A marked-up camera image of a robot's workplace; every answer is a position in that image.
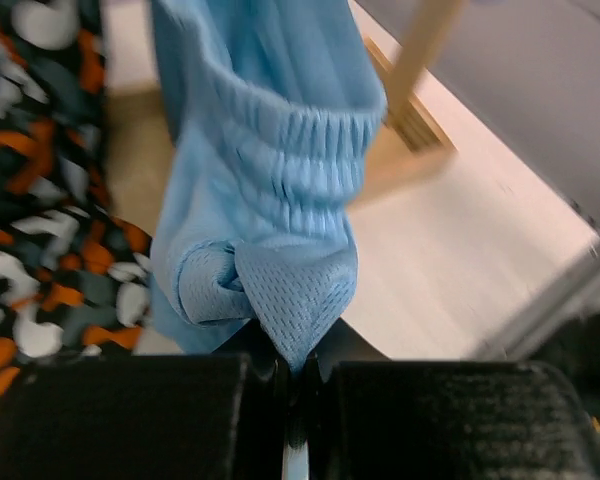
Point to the black orange camouflage shorts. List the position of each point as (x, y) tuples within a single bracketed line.
[(73, 278)]

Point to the wooden clothes rack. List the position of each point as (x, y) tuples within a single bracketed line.
[(411, 148)]

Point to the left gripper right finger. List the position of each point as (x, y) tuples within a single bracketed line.
[(371, 417)]

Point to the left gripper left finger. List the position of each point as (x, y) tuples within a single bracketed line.
[(218, 416)]

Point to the light blue shorts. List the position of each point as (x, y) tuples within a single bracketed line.
[(271, 107)]

